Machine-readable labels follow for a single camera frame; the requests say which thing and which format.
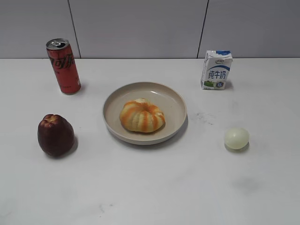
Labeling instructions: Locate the orange striped croissant bread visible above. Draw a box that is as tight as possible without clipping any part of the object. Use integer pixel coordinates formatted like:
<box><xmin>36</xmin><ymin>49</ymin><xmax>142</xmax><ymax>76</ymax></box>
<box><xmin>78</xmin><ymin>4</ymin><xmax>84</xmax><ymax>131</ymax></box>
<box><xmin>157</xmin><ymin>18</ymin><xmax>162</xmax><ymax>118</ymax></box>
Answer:
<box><xmin>119</xmin><ymin>98</ymin><xmax>165</xmax><ymax>133</ymax></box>

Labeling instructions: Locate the white peeled onion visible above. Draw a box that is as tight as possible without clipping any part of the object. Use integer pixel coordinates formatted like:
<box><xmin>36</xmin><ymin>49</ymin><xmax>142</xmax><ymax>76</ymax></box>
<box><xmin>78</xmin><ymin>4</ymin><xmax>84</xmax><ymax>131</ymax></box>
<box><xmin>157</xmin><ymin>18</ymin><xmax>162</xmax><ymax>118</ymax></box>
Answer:
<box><xmin>224</xmin><ymin>127</ymin><xmax>249</xmax><ymax>150</ymax></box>

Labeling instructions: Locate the dark red wax apple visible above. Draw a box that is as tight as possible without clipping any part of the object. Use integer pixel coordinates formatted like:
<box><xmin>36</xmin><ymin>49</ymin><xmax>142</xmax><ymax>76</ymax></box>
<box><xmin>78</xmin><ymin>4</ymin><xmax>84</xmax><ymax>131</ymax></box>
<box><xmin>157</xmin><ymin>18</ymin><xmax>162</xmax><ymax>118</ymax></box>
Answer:
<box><xmin>37</xmin><ymin>114</ymin><xmax>75</xmax><ymax>158</ymax></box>

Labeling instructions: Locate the red cola can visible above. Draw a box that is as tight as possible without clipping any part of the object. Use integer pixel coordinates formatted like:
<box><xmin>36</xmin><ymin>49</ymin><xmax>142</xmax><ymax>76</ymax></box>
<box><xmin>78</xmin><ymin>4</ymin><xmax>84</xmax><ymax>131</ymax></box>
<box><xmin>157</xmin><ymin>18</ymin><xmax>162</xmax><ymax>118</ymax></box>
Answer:
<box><xmin>46</xmin><ymin>38</ymin><xmax>81</xmax><ymax>95</ymax></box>

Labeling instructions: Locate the beige round plate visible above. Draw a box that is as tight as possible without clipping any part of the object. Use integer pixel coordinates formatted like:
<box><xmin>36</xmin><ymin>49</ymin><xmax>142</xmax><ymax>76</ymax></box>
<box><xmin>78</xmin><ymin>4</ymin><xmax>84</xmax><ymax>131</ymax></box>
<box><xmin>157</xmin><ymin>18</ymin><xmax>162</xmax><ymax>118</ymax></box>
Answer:
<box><xmin>103</xmin><ymin>82</ymin><xmax>188</xmax><ymax>145</ymax></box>

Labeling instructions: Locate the white blue milk carton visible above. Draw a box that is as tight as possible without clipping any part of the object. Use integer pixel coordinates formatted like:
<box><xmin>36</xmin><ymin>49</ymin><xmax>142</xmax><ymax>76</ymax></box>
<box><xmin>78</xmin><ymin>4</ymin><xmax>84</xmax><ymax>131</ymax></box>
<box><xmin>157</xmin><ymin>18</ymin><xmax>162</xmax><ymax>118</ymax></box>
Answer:
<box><xmin>201</xmin><ymin>50</ymin><xmax>233</xmax><ymax>90</ymax></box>

